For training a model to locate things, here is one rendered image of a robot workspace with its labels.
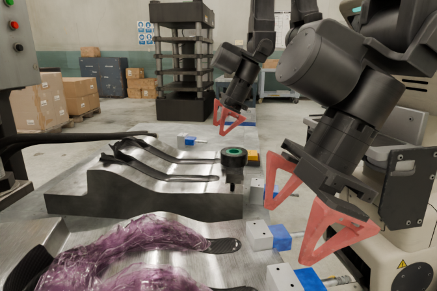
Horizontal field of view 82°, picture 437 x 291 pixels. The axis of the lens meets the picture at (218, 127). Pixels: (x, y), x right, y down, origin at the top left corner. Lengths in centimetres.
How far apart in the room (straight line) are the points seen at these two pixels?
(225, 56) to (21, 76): 86
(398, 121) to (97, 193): 67
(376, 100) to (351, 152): 6
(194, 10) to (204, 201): 407
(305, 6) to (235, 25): 633
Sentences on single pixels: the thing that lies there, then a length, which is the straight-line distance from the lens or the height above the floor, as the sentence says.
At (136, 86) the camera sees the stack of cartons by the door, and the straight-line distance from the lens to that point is 741.
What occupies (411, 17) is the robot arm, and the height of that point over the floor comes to 123.
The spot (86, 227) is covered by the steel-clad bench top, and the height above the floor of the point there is 80.
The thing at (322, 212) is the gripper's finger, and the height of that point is 106.
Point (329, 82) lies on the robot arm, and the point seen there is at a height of 117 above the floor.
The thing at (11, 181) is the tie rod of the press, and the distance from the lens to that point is 104.
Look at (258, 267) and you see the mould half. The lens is 48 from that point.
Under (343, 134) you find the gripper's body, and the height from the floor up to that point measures 112.
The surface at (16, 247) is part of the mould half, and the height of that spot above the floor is 91.
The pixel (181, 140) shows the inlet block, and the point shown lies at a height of 83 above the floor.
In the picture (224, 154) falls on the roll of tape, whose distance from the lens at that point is 70.
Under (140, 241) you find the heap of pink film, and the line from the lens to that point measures 46.
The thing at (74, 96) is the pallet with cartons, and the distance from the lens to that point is 512.
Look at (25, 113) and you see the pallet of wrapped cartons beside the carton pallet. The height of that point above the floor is 39.
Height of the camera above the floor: 120
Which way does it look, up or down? 16 degrees down
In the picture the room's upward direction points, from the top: straight up
